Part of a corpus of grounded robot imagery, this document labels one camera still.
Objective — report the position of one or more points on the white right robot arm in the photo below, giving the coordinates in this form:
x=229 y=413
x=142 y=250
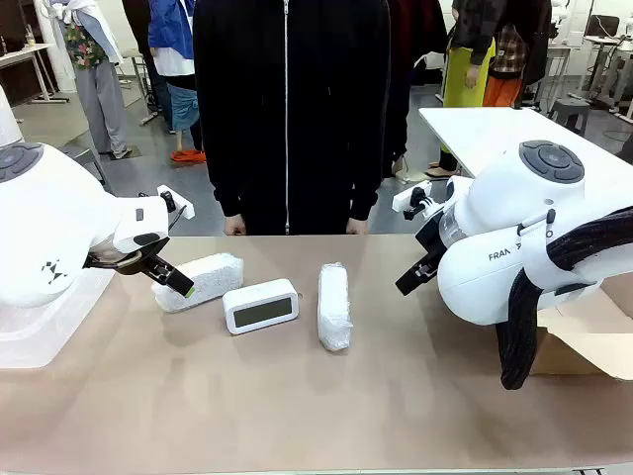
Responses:
x=494 y=208

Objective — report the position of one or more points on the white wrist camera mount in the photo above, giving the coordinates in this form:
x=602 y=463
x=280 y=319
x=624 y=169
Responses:
x=410 y=197
x=179 y=203

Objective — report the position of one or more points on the person's right forearm black sleeve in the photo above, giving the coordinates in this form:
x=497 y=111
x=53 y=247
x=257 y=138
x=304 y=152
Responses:
x=225 y=168

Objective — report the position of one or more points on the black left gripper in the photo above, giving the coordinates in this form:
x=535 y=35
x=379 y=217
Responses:
x=148 y=259

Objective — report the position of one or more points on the clear plastic bin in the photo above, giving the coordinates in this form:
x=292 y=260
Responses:
x=54 y=331

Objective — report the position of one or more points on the mannequin floral shirt grey trousers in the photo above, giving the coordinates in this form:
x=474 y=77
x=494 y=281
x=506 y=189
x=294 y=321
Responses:
x=99 y=89

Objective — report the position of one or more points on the person in black zip jacket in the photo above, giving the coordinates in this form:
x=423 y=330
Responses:
x=297 y=99

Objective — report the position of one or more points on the orange shoes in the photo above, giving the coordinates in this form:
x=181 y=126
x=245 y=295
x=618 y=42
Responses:
x=188 y=156

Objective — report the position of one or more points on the grey plastic stool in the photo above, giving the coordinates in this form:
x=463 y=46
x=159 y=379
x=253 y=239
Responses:
x=569 y=111
x=84 y=158

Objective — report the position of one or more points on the figure in yellow apron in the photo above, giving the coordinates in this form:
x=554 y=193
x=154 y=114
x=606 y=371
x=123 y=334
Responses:
x=462 y=79

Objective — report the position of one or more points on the light wooden desk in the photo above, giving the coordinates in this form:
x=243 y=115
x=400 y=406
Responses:
x=25 y=52

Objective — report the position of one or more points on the white unwrapped digital clock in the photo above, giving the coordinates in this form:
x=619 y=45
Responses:
x=259 y=307

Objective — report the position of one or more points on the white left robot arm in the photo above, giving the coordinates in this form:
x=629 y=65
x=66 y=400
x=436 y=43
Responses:
x=54 y=218

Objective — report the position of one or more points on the figure in blue jacket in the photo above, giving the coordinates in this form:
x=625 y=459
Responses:
x=173 y=39

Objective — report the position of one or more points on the person's right hand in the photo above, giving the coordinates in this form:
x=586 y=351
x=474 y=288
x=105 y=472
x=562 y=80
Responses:
x=235 y=225

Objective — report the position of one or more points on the bubble-wrapped clock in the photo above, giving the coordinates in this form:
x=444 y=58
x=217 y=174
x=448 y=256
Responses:
x=217 y=274
x=334 y=307

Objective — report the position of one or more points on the brown cardboard box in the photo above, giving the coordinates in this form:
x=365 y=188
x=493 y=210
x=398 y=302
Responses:
x=583 y=346

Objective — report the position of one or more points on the person's left hand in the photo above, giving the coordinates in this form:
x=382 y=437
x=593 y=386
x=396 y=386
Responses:
x=357 y=226

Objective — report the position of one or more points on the person's left forearm black sleeve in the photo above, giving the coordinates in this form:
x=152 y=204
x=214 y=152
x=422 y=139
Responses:
x=366 y=168

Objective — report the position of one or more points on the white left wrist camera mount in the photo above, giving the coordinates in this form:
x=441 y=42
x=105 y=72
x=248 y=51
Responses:
x=179 y=203

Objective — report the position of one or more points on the figure in orange trousers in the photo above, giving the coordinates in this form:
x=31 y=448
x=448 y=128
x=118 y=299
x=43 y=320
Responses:
x=504 y=74

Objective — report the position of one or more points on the white table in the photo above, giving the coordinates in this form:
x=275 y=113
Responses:
x=470 y=133

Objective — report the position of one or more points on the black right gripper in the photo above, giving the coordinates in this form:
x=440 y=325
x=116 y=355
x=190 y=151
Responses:
x=434 y=247

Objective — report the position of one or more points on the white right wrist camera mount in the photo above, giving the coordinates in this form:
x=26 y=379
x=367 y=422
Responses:
x=410 y=197

